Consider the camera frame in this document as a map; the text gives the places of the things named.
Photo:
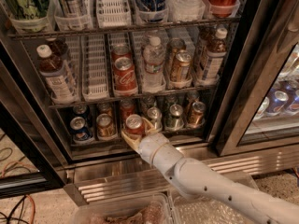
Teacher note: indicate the tea bottle right front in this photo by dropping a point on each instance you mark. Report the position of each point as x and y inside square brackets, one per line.
[212, 55]

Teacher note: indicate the gold soda can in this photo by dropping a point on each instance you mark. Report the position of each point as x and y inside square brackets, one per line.
[191, 96]
[196, 114]

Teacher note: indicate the empty white shelf tray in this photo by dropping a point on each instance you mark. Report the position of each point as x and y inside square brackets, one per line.
[94, 68]

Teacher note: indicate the red coke can shelf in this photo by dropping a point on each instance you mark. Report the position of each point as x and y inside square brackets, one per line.
[124, 77]
[134, 124]

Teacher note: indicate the green can top shelf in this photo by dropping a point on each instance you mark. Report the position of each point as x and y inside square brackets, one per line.
[28, 9]

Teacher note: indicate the empty white top tray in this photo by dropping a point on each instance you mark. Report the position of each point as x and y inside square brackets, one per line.
[113, 13]

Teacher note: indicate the red coke can middle shelf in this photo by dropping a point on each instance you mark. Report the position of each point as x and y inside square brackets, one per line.
[124, 77]

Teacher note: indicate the green soda can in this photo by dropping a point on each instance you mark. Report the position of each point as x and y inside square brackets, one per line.
[174, 120]
[170, 100]

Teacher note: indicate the orange soda can behind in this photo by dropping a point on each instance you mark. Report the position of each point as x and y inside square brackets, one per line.
[105, 108]

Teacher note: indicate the tea bottle left behind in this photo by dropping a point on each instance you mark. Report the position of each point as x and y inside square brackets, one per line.
[59, 47]

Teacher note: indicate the orange soda can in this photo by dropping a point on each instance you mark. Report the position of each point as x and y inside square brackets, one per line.
[105, 108]
[105, 127]

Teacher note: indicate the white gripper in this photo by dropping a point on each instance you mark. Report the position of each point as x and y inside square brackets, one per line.
[149, 146]

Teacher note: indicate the clear bin with snacks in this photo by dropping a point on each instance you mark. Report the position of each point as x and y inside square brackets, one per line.
[150, 208]

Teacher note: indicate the blue pepsi can front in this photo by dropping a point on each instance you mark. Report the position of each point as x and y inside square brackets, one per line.
[80, 130]

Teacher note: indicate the gold soda can front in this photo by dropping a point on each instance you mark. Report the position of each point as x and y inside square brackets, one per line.
[196, 114]

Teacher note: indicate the gold can middle front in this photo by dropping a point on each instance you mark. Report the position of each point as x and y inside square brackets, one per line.
[181, 66]

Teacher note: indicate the orange soda can front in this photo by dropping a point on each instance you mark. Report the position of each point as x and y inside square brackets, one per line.
[105, 127]

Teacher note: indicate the right fridge glass door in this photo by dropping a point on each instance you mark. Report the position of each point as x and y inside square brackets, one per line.
[266, 35]

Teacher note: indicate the red coke can middle behind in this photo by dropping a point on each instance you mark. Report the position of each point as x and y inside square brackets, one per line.
[120, 50]

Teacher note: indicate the tea bottle left front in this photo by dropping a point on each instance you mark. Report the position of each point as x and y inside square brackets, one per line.
[57, 76]

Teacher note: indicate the tea bottle right behind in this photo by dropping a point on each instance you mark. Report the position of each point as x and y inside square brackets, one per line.
[205, 33]

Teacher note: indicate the gold soda can behind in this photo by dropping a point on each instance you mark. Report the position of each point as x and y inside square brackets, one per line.
[191, 96]

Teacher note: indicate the blue pepsi can behind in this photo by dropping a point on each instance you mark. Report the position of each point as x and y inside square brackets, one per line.
[83, 111]

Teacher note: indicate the clear bottle top shelf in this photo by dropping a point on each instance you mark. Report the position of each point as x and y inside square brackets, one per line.
[186, 10]

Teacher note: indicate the green soda can front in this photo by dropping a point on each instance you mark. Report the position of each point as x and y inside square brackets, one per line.
[174, 120]

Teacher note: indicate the white green can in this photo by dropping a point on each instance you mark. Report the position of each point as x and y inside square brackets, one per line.
[148, 102]
[155, 117]

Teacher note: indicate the white green can behind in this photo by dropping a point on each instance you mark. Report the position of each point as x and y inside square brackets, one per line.
[148, 102]

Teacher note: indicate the tea bottle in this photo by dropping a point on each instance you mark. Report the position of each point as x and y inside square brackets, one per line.
[59, 47]
[212, 55]
[205, 33]
[57, 76]

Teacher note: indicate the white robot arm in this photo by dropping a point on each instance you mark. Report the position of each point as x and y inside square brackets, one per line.
[192, 178]

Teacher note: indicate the blue can behind right door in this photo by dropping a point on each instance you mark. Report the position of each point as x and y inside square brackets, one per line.
[277, 99]

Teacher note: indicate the green soda can behind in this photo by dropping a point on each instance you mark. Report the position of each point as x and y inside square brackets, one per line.
[170, 100]

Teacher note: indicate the clear water bottle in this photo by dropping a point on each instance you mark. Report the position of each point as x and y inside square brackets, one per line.
[153, 57]

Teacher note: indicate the clear bin with bubble wrap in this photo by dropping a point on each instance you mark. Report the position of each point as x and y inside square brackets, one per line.
[202, 210]

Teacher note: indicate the red coke can bottom shelf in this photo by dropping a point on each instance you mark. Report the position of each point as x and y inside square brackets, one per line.
[134, 124]

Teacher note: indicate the white green can front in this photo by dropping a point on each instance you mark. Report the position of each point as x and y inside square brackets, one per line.
[155, 117]

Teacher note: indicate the gold can middle behind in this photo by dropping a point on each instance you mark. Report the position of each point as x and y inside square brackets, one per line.
[173, 46]

